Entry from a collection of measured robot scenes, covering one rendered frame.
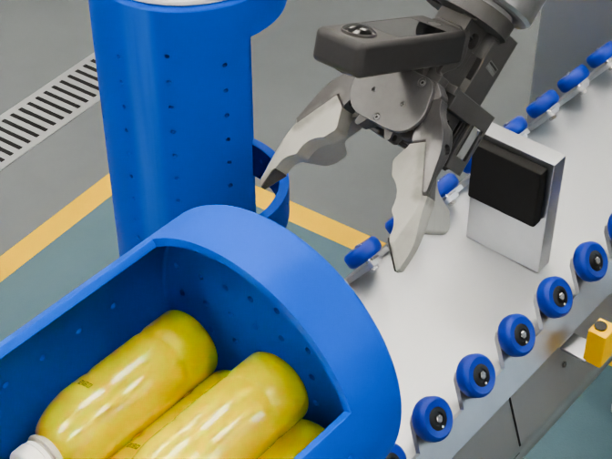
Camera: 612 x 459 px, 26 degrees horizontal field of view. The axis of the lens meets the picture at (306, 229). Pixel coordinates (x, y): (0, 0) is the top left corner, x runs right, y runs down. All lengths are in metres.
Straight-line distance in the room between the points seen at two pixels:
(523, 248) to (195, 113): 0.58
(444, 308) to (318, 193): 1.64
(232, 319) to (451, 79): 0.35
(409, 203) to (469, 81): 0.12
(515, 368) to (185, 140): 0.70
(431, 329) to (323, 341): 0.41
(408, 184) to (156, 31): 0.92
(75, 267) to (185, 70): 1.17
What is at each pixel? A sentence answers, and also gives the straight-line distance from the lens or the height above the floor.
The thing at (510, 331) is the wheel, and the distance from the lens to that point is 1.39.
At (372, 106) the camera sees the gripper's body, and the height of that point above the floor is 1.38.
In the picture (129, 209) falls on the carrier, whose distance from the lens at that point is 2.06.
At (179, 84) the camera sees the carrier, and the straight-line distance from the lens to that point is 1.86.
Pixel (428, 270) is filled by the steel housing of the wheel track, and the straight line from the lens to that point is 1.52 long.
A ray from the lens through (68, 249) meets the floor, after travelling 2.99.
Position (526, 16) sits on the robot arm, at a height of 1.44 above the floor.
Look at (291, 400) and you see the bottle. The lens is 1.10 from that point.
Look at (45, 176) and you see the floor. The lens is 3.20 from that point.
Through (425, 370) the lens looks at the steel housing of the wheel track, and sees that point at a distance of 1.41.
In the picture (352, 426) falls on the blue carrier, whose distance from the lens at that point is 1.08.
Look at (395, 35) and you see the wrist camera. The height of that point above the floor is 1.45.
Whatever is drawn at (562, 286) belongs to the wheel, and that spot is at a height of 0.97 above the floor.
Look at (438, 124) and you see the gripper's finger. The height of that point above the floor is 1.39.
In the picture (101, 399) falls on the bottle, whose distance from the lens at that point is 1.11.
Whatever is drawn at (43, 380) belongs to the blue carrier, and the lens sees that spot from 1.20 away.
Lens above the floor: 1.94
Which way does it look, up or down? 41 degrees down
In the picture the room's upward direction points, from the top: straight up
